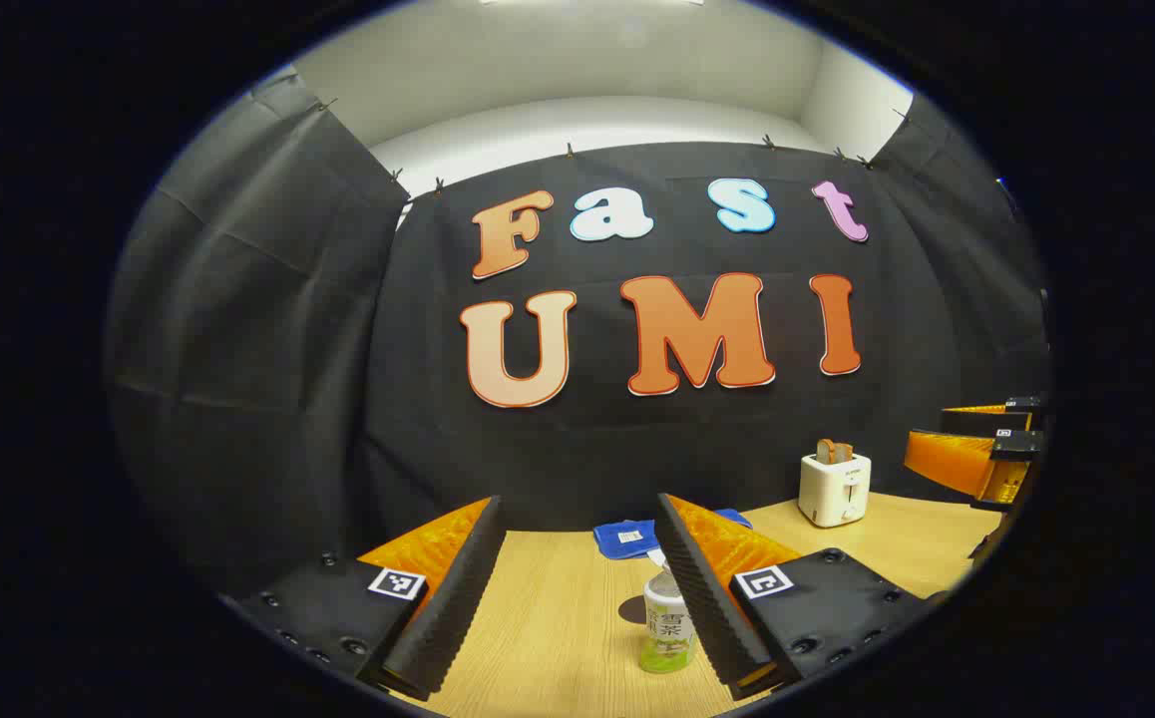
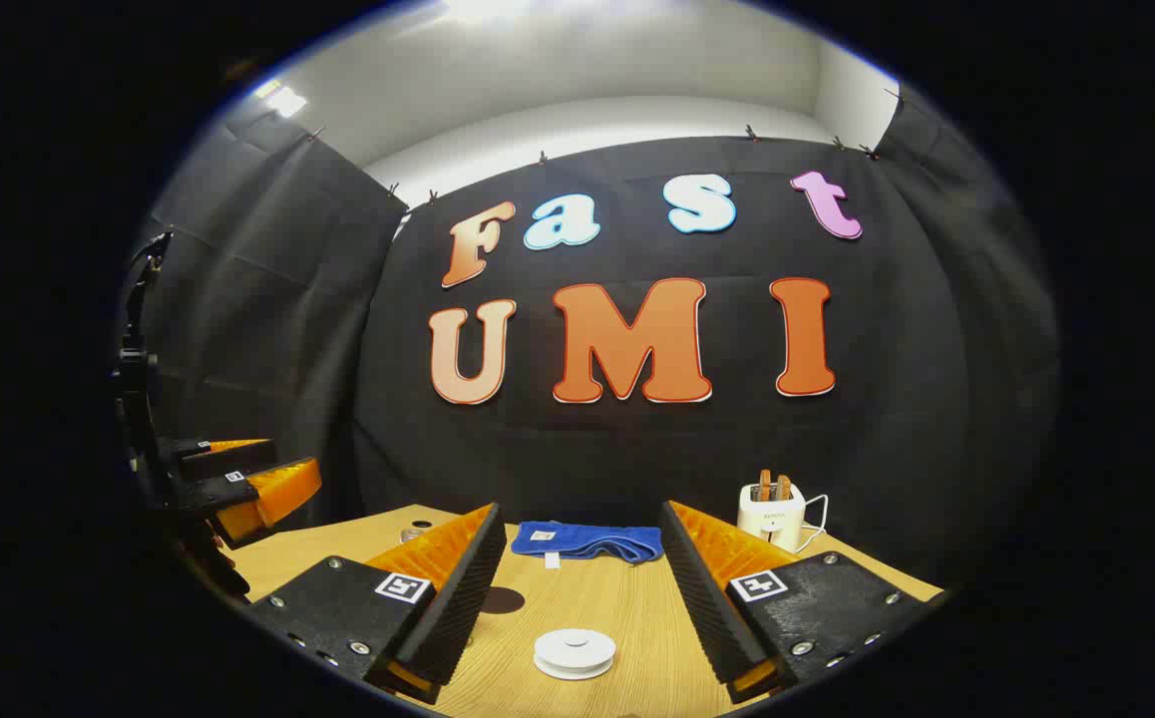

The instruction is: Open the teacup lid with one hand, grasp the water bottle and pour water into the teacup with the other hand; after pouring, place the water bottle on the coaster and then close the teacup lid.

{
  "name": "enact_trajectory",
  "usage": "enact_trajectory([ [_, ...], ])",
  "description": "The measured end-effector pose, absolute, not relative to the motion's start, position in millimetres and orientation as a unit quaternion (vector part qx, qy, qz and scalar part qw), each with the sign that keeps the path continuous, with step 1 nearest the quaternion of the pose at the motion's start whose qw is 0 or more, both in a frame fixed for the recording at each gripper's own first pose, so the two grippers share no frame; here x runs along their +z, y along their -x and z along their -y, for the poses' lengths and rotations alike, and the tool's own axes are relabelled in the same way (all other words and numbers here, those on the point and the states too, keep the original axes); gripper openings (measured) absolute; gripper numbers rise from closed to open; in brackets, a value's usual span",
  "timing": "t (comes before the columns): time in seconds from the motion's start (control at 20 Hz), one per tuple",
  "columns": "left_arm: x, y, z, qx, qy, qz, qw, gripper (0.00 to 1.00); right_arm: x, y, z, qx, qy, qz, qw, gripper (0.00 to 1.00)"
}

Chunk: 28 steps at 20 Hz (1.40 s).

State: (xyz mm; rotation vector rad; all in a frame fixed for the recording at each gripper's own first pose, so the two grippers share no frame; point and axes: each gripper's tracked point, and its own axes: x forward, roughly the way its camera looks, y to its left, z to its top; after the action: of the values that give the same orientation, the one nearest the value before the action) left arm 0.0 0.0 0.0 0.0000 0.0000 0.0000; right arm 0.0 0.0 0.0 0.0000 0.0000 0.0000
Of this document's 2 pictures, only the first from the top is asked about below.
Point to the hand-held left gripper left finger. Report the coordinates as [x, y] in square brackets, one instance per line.
[448, 618]

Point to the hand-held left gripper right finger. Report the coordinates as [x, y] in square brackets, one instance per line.
[702, 598]

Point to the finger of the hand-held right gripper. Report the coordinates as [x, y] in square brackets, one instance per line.
[957, 461]
[976, 419]

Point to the clear water bottle white label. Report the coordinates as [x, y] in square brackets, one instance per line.
[667, 623]

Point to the dark round coaster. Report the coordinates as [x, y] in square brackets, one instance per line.
[630, 610]

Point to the blue folded towel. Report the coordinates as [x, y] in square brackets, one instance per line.
[622, 538]

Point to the white toaster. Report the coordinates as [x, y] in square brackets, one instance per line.
[835, 494]

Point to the black backdrop cloth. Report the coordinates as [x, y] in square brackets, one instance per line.
[637, 449]

